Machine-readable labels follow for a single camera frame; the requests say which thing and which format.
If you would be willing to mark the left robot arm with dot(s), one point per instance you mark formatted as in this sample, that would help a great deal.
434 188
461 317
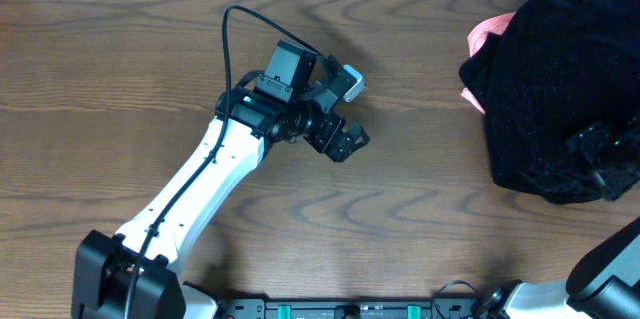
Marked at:
135 273

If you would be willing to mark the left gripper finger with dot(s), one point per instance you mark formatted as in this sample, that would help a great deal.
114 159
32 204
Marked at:
357 136
343 149

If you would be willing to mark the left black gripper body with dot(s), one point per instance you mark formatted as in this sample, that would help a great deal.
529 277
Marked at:
322 129

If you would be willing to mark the black mounting rail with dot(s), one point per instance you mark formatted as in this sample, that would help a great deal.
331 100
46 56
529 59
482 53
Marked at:
256 308

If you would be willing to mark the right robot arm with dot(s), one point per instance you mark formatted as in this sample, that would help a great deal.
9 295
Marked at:
605 282

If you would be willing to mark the pink garment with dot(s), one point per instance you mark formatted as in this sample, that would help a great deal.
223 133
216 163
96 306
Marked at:
476 39

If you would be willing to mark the black velvet skirt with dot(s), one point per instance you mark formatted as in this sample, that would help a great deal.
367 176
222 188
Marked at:
559 66

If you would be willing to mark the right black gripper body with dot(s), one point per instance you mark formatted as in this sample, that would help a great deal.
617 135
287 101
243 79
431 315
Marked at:
615 164

